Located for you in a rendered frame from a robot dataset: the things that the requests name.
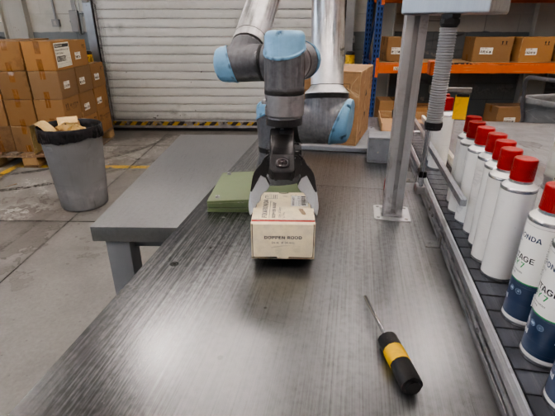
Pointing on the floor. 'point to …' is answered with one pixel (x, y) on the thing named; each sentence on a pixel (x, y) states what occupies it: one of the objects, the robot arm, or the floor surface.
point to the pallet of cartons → (46, 92)
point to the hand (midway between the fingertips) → (283, 215)
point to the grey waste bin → (78, 173)
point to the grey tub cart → (537, 104)
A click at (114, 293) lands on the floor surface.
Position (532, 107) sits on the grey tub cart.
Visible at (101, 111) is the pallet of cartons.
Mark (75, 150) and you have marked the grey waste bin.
